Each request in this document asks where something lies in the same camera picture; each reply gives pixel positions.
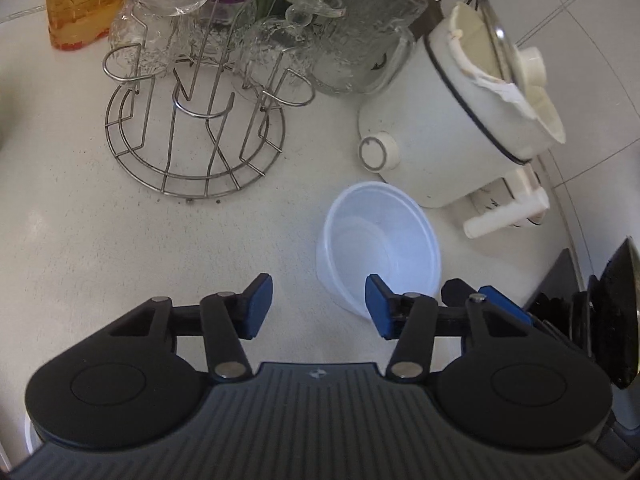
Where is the white plastic bowl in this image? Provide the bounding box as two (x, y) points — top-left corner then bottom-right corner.
(316, 181), (442, 318)

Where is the black induction cooktop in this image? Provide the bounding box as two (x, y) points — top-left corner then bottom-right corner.
(524, 248), (587, 332)

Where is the white electric cooking pot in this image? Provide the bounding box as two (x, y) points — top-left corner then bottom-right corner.
(358, 0), (566, 208)

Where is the textured glass pitcher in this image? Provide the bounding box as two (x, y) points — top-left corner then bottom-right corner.
(308, 0), (428, 96)

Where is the wire cup drying rack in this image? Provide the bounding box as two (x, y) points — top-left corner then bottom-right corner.
(102, 0), (346, 202)

